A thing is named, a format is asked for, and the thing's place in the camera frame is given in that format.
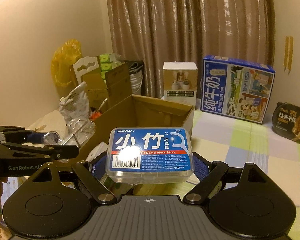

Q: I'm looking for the black instant rice bowl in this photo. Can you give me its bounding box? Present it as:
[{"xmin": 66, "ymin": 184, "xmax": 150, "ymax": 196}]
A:
[{"xmin": 272, "ymin": 102, "xmax": 300, "ymax": 144}]

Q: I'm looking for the yellow hanging ornament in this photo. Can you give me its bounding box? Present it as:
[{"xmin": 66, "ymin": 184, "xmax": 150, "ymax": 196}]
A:
[{"xmin": 282, "ymin": 36, "xmax": 294, "ymax": 75}]

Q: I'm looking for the white cloth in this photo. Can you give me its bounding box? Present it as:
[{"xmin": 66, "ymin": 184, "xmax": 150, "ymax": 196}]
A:
[{"xmin": 27, "ymin": 110, "xmax": 65, "ymax": 133}]

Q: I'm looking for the brown curtain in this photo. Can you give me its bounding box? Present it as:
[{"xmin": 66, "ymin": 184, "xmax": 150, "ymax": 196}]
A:
[{"xmin": 105, "ymin": 0, "xmax": 277, "ymax": 110}]

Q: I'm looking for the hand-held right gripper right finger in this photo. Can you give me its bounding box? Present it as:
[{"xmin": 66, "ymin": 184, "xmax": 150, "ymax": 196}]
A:
[{"xmin": 184, "ymin": 152, "xmax": 273, "ymax": 205}]

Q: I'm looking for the white printed plastic bag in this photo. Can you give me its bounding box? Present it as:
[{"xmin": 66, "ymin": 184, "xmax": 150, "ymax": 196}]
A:
[{"xmin": 59, "ymin": 81, "xmax": 90, "ymax": 120}]

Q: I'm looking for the white cardboard hanger card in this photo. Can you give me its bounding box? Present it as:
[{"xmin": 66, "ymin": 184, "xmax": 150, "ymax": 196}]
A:
[{"xmin": 72, "ymin": 56, "xmax": 101, "ymax": 85}]

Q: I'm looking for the clear dental floss box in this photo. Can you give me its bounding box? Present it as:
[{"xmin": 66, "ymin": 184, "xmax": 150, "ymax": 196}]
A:
[{"xmin": 105, "ymin": 127, "xmax": 192, "ymax": 183}]

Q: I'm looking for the checked tablecloth desktop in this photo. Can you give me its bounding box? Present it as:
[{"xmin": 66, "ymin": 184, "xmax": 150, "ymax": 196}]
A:
[{"xmin": 191, "ymin": 110, "xmax": 300, "ymax": 230}]

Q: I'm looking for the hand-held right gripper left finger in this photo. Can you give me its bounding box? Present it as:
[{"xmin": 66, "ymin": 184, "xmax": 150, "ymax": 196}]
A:
[{"xmin": 27, "ymin": 155, "xmax": 117, "ymax": 205}]

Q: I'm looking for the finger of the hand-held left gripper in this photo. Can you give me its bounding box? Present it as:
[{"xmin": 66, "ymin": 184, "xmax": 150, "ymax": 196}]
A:
[
  {"xmin": 0, "ymin": 125, "xmax": 47, "ymax": 143},
  {"xmin": 0, "ymin": 142, "xmax": 80, "ymax": 160}
]

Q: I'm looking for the yellow plastic bag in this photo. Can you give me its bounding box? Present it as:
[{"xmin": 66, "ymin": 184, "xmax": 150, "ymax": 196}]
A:
[{"xmin": 52, "ymin": 39, "xmax": 82, "ymax": 90}]

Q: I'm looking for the blue milk carton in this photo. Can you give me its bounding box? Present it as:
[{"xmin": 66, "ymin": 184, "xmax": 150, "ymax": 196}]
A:
[{"xmin": 200, "ymin": 54, "xmax": 275, "ymax": 125}]

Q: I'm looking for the brown cardboard carton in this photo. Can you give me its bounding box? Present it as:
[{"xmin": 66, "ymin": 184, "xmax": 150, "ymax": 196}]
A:
[{"xmin": 86, "ymin": 62, "xmax": 130, "ymax": 115}]

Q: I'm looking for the brown cardboard box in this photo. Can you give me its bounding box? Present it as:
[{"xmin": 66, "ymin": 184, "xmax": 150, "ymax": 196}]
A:
[{"xmin": 76, "ymin": 94, "xmax": 195, "ymax": 195}]

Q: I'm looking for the white product box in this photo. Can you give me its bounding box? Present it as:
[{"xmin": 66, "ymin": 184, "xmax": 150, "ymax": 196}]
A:
[{"xmin": 163, "ymin": 61, "xmax": 198, "ymax": 105}]

